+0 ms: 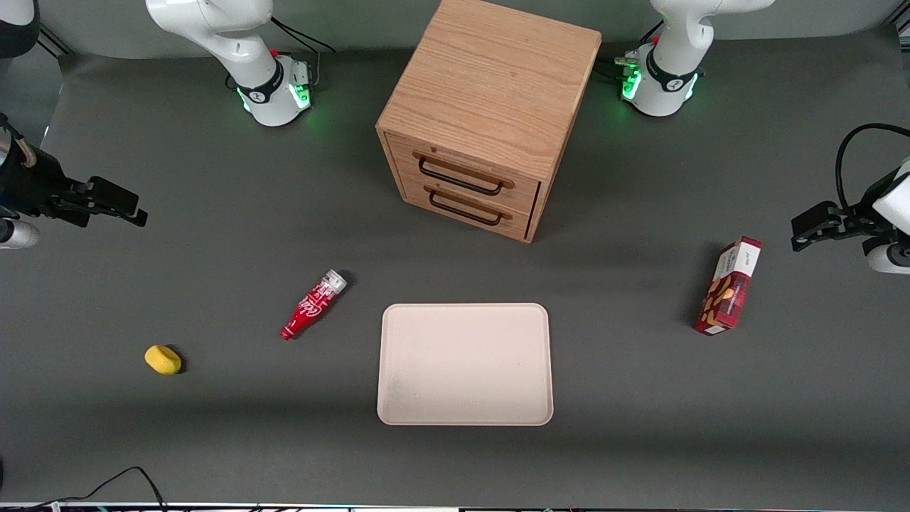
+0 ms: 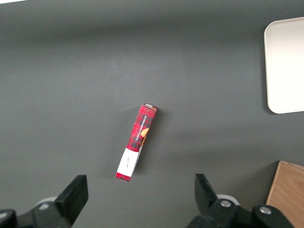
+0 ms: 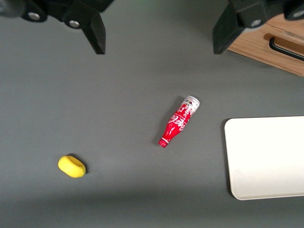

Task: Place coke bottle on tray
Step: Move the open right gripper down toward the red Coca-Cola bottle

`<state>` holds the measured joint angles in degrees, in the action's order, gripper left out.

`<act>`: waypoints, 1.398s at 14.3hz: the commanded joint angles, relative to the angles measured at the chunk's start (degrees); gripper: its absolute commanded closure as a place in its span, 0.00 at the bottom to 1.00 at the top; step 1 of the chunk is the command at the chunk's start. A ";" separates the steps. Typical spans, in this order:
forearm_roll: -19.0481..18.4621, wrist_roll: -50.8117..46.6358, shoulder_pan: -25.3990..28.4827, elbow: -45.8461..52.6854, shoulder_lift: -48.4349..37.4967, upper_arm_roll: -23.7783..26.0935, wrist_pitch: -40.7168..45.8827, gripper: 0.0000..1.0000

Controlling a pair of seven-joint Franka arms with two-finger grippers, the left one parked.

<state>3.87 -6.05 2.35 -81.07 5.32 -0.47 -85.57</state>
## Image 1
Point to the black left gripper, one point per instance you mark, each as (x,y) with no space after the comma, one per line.
(850,217)

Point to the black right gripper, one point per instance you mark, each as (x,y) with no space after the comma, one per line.
(32,185)

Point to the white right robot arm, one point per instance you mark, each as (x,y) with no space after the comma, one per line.
(234,43)

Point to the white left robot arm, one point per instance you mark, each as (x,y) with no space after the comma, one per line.
(672,64)

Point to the red coke bottle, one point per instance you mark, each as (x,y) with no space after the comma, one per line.
(309,310)

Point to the beige rectangular tray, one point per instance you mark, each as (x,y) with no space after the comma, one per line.
(466,366)

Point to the red plaid cookie box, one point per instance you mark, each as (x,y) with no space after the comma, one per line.
(729,291)

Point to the yellow lemon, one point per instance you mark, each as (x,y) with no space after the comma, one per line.
(162,359)

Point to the dark grey table mat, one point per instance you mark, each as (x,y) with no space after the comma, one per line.
(213,441)

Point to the cabinet drawer with wooden front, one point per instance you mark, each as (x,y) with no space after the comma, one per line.
(515,224)
(526,193)

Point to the wooden drawer cabinet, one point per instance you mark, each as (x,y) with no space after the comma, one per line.
(490,78)

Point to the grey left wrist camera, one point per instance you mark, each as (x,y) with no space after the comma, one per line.
(890,257)

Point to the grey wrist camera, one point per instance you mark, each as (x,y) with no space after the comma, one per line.
(890,257)
(18,235)

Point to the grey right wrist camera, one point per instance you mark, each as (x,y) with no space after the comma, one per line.
(18,235)

